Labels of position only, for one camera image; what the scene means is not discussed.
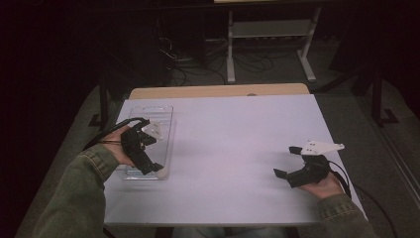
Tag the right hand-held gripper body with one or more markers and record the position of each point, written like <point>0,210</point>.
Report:
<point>310,173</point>

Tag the black metal stand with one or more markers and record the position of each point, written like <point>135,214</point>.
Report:
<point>377,99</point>
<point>103,105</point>

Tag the white table mat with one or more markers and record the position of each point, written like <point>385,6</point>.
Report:
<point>231,148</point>

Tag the white metal desk frame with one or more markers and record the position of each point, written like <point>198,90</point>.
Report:
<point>270,29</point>

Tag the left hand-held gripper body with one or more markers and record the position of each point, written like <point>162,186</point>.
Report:
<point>133,142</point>

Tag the person's left hand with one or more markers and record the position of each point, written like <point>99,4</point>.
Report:
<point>115,145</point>

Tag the clear plastic container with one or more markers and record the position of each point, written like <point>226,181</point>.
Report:
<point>165,115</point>

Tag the person's right hand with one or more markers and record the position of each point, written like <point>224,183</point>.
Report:
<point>327,188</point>

